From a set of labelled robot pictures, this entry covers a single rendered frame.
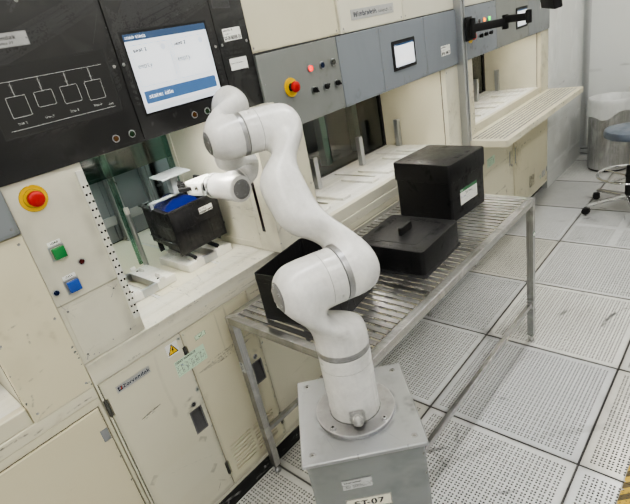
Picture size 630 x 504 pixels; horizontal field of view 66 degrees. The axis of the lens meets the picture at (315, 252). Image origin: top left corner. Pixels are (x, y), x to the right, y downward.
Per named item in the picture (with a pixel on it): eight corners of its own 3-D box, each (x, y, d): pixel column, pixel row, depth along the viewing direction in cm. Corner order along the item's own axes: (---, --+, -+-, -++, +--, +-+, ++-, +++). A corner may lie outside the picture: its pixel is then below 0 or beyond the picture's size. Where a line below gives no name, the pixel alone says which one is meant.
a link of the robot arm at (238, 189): (222, 166, 158) (202, 183, 154) (247, 168, 149) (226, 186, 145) (234, 187, 163) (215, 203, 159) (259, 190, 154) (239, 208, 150)
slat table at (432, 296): (397, 551, 160) (363, 368, 129) (273, 471, 199) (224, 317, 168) (535, 339, 242) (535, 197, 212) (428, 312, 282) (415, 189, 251)
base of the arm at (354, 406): (403, 430, 107) (393, 364, 100) (320, 447, 107) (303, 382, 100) (386, 376, 124) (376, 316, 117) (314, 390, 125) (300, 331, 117)
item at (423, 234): (425, 279, 165) (422, 245, 160) (355, 267, 184) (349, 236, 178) (461, 243, 184) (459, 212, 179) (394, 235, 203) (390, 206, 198)
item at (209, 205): (181, 267, 180) (154, 189, 165) (154, 255, 193) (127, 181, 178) (232, 240, 194) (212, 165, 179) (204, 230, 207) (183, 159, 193)
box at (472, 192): (453, 224, 202) (449, 166, 192) (398, 215, 222) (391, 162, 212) (487, 200, 219) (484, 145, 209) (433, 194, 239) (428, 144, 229)
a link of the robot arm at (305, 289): (380, 347, 105) (364, 250, 96) (305, 384, 99) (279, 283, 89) (352, 324, 116) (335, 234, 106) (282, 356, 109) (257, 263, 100)
